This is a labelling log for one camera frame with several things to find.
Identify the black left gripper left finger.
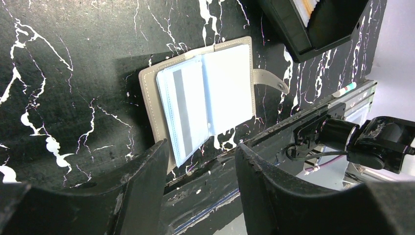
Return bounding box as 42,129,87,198
0,140,169,235

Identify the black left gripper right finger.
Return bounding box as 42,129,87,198
235,143,415,235

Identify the white VIP credit card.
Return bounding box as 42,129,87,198
156,59,209,166

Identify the stack of credit cards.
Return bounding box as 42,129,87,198
293,0,320,27

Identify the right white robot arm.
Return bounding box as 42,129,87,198
285,115,415,176

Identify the black plastic card box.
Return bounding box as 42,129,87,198
258,0,369,63

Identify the green marker pen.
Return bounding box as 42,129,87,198
332,82,357,98

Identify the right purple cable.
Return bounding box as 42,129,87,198
303,155,346,174

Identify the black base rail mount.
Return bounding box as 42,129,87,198
159,80,377,235

